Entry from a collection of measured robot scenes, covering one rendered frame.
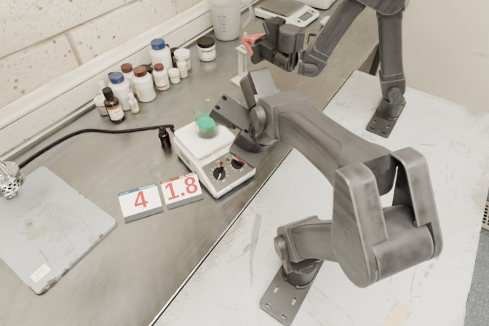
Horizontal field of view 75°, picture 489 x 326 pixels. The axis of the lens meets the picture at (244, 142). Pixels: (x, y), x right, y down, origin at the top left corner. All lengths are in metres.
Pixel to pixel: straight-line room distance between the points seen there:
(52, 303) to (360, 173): 0.65
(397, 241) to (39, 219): 0.76
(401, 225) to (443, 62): 1.78
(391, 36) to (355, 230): 0.67
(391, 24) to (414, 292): 0.61
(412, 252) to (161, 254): 0.53
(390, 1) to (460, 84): 1.35
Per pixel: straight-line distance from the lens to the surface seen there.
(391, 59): 0.96
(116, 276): 0.76
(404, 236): 0.36
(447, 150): 1.07
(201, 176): 0.79
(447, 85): 2.17
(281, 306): 0.69
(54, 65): 1.11
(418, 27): 2.05
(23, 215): 0.93
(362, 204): 0.32
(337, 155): 0.36
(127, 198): 0.82
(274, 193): 0.82
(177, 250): 0.75
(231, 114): 0.61
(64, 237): 0.84
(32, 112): 1.08
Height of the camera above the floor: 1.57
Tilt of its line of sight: 46 degrees down
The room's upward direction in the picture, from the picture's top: straight up
